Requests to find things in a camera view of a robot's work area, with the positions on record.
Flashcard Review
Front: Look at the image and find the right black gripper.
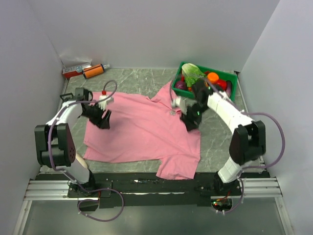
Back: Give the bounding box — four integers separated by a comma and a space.
179, 101, 209, 133

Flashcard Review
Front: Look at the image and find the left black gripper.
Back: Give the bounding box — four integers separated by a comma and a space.
81, 101, 112, 129

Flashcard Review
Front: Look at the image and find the pink t-shirt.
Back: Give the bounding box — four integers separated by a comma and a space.
83, 84, 201, 180

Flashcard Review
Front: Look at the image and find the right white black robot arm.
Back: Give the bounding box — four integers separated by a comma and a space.
180, 80, 266, 195

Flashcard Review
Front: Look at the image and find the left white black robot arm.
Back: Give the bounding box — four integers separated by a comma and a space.
34, 88, 113, 197

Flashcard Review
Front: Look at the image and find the purple onion toy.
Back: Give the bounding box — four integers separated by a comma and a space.
174, 80, 187, 90

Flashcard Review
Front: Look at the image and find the orange cylindrical bottle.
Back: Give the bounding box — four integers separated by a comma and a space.
83, 64, 110, 79

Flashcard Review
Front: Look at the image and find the green plastic bin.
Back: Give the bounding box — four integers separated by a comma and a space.
170, 62, 238, 101

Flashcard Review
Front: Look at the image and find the orange toy fruit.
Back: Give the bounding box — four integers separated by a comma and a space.
207, 72, 219, 84

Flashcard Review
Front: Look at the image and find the green lettuce toy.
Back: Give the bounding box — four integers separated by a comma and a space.
181, 63, 206, 87

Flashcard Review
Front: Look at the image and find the purple eggplant toy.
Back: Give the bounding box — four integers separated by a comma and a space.
225, 81, 233, 98

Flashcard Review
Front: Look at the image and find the white daikon radish toy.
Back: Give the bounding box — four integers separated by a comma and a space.
75, 153, 88, 169

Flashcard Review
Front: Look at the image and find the red white flat box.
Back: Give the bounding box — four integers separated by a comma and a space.
62, 62, 91, 79

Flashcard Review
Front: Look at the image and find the clear plastic bag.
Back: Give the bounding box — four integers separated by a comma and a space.
59, 50, 92, 68

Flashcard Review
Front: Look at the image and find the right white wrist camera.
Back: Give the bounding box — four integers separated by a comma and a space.
171, 96, 187, 114

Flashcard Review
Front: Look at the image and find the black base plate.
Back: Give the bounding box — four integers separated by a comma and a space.
35, 172, 269, 209

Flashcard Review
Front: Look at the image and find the aluminium rail frame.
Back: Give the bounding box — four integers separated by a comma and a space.
13, 177, 294, 235

